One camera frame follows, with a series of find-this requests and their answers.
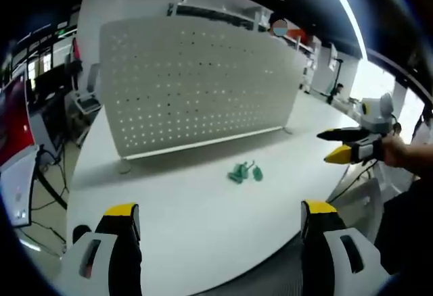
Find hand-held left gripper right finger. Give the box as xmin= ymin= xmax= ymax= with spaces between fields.
xmin=300 ymin=199 xmax=390 ymax=296

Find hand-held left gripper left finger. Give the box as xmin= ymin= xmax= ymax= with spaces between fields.
xmin=60 ymin=203 xmax=143 ymax=296

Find small green hook assembly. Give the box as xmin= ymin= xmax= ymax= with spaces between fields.
xmin=251 ymin=164 xmax=265 ymax=183

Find white perforated mounting plate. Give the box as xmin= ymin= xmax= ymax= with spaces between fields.
xmin=98 ymin=16 xmax=307 ymax=175

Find person's right hand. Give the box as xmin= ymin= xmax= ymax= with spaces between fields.
xmin=380 ymin=123 xmax=412 ymax=169

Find person's dark clothing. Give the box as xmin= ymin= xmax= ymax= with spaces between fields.
xmin=371 ymin=172 xmax=433 ymax=276

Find ceiling light strip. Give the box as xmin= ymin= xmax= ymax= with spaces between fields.
xmin=319 ymin=0 xmax=370 ymax=62

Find white screen monitor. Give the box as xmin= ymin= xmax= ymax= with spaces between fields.
xmin=0 ymin=147 xmax=39 ymax=229

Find red screen monitor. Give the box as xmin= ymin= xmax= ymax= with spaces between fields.
xmin=0 ymin=69 xmax=38 ymax=169

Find grey office chair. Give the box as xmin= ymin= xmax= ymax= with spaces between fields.
xmin=72 ymin=62 xmax=103 ymax=116

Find white storage shelf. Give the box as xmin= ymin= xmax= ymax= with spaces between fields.
xmin=166 ymin=0 xmax=273 ymax=32

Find white partition panel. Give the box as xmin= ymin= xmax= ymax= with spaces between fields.
xmin=77 ymin=0 xmax=271 ymax=107

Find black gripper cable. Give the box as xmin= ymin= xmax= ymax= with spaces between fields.
xmin=329 ymin=159 xmax=378 ymax=204

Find black floor cables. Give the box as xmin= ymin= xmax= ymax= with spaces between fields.
xmin=28 ymin=145 xmax=70 ymax=253

